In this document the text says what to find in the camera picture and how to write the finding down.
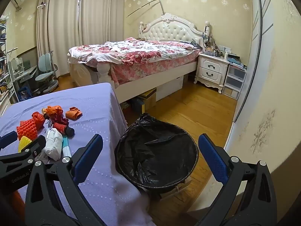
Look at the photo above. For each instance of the pink floral quilt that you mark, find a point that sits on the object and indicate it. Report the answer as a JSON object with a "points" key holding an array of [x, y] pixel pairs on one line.
{"points": [[141, 51]]}

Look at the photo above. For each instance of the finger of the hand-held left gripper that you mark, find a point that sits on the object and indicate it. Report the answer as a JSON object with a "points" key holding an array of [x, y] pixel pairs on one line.
{"points": [[35, 148], [8, 139]]}

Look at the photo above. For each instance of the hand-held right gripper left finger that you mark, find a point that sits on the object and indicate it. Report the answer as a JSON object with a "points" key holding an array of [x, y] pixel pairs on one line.
{"points": [[88, 155]]}

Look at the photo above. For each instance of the white bag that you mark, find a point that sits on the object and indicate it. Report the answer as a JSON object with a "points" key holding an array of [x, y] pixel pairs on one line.
{"points": [[53, 144]]}

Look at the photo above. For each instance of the brown cardboard box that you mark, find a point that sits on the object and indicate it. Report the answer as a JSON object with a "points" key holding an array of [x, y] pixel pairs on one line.
{"points": [[149, 100]]}

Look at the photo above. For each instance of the clutter of small nightstand items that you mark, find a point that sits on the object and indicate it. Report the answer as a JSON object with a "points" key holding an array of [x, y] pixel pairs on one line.
{"points": [[212, 47]]}

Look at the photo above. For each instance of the white wardrobe sliding door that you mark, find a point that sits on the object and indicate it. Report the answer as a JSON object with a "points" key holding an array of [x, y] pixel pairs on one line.
{"points": [[256, 40]]}

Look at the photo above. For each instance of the orange foam fruit net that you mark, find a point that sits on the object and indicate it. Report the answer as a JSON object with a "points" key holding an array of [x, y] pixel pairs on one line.
{"points": [[27, 129]]}

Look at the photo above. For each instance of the orange cloth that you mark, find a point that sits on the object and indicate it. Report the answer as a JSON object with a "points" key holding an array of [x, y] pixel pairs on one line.
{"points": [[18, 204]]}

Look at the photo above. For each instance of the red bottle with black cap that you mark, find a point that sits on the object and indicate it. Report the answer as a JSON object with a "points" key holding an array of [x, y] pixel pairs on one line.
{"points": [[62, 128]]}

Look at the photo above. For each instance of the clear plastic drawer unit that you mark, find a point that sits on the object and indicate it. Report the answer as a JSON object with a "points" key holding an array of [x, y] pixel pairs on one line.
{"points": [[234, 81]]}

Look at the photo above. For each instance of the trash bin with black bag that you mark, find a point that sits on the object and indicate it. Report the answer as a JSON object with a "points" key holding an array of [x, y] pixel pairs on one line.
{"points": [[160, 160]]}

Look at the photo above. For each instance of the white bed with tufted headboard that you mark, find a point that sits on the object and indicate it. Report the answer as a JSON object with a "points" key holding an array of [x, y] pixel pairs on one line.
{"points": [[171, 31]]}

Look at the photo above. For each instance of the red plastic bag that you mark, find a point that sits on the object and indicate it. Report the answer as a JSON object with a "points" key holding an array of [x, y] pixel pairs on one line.
{"points": [[38, 119]]}

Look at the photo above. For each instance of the grey study desk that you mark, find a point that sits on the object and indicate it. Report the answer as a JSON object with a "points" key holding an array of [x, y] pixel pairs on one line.
{"points": [[24, 73]]}

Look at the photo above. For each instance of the purple dotted tablecloth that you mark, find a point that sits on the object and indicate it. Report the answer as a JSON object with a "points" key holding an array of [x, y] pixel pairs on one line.
{"points": [[94, 113]]}

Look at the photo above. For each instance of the white nightstand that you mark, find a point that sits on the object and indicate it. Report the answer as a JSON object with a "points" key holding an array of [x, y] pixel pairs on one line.
{"points": [[211, 69]]}

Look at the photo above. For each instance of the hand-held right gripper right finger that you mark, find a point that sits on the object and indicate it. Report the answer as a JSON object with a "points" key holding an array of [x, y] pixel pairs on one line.
{"points": [[212, 157]]}

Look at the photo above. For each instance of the orange paper bag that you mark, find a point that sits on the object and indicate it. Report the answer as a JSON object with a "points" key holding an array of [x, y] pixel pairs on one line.
{"points": [[73, 113]]}

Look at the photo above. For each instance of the pale green desk chair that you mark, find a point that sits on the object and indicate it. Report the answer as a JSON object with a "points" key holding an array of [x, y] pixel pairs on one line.
{"points": [[45, 70]]}

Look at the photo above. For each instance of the beige curtain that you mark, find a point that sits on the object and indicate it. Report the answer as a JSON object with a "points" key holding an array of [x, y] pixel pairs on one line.
{"points": [[61, 21], [101, 14]]}

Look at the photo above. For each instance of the stack of books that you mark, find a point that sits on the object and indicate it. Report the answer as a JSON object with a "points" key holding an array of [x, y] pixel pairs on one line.
{"points": [[236, 61]]}

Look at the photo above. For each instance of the teal and white tube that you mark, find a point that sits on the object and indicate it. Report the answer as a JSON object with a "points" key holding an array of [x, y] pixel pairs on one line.
{"points": [[66, 146]]}

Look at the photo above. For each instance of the white box under bed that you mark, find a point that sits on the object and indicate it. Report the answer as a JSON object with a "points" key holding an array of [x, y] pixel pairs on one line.
{"points": [[169, 88]]}

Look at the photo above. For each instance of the blue plastic stool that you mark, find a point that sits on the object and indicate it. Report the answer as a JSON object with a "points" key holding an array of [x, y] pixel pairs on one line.
{"points": [[25, 93]]}

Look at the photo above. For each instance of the orange plastic bag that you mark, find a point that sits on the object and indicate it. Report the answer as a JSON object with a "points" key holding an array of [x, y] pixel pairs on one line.
{"points": [[54, 111]]}

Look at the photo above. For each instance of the thin metal pole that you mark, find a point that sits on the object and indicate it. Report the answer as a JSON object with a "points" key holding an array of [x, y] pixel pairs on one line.
{"points": [[150, 3]]}

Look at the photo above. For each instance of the dark red mesh bag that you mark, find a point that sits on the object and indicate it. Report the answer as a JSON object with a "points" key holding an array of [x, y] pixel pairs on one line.
{"points": [[61, 120]]}

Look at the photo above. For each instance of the white bookshelf with books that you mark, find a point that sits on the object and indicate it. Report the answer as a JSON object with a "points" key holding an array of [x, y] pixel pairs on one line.
{"points": [[4, 70]]}

